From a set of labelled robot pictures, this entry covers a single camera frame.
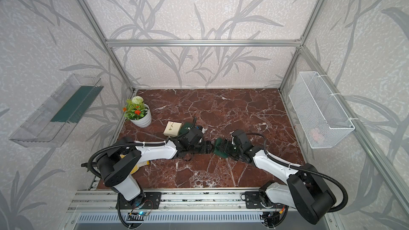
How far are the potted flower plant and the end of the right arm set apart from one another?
1.67 feet

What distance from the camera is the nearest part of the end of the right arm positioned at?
64cm

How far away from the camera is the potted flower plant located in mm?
891
